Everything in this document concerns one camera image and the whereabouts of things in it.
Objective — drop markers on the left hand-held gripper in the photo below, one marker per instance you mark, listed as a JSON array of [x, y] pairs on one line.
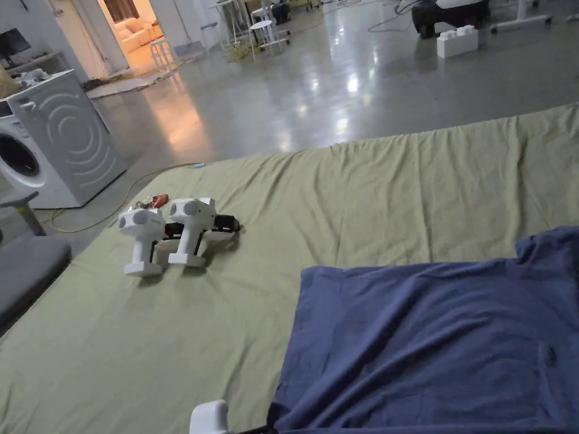
[[209, 418]]

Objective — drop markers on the spare white hand-held gripper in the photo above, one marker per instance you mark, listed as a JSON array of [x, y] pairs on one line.
[[141, 244], [192, 230]]

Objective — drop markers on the small orange snack wrapper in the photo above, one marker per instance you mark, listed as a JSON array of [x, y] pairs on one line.
[[156, 200]]

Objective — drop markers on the dark blue shirt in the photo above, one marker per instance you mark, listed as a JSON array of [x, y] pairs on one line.
[[429, 343]]

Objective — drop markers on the bed with pale green sheet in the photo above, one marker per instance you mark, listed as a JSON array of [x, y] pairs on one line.
[[384, 194]]

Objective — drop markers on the white washing machine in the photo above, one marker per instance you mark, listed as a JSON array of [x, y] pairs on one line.
[[68, 135]]

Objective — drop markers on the cream sofa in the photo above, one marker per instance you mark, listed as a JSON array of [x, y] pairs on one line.
[[135, 34]]

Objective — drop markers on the white foam block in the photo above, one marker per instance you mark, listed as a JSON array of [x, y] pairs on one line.
[[457, 43]]

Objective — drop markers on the black wheeled machine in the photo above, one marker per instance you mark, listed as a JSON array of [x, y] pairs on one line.
[[452, 16]]

